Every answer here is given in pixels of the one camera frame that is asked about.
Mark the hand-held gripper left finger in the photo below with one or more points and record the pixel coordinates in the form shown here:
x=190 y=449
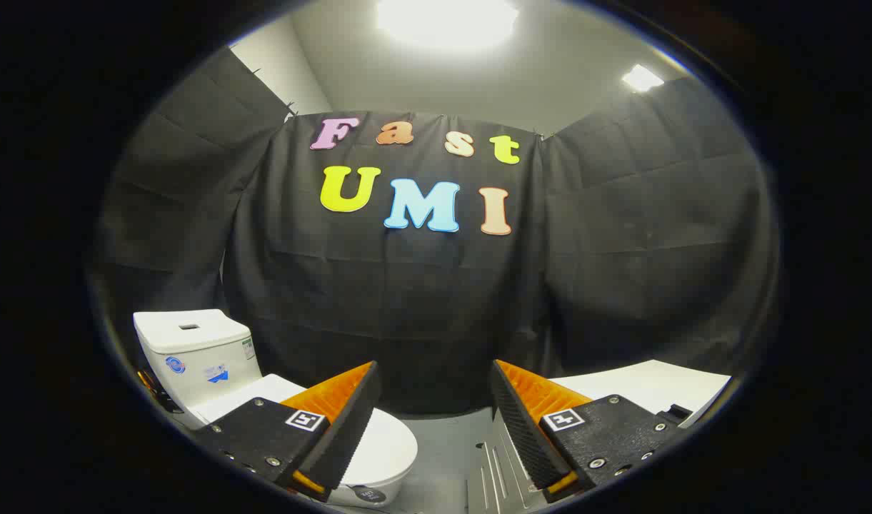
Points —
x=350 y=428

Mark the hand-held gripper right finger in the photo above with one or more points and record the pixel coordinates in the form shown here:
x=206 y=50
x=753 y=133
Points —
x=521 y=428

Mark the white toilet lid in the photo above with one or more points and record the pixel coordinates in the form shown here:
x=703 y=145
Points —
x=389 y=446

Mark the white toilet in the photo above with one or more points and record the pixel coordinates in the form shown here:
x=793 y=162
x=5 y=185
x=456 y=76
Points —
x=193 y=357

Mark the grey drawer cabinet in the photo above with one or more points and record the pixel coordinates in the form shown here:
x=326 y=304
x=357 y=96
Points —
x=643 y=385

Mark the black backdrop cloth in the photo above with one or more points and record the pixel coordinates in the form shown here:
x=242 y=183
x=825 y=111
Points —
x=407 y=307

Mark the small black block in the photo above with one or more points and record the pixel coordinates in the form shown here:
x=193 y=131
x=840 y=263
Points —
x=677 y=412

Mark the small ceiling light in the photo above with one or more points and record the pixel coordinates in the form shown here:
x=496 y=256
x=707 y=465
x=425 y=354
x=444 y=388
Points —
x=641 y=78

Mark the large ceiling light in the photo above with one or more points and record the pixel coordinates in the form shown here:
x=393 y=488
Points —
x=446 y=21

